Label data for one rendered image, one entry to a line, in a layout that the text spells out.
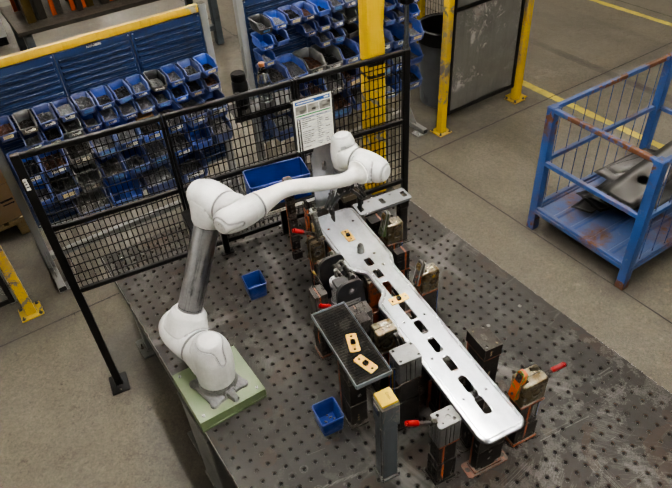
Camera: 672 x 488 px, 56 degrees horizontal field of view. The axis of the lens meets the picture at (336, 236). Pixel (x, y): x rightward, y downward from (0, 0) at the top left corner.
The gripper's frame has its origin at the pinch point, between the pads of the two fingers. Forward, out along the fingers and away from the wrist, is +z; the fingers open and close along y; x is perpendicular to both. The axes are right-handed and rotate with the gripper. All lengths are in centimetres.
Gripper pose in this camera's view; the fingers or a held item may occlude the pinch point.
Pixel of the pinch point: (346, 213)
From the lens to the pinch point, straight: 282.7
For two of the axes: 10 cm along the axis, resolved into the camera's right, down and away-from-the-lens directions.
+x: -4.4, -5.6, 7.0
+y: 9.0, -3.2, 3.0
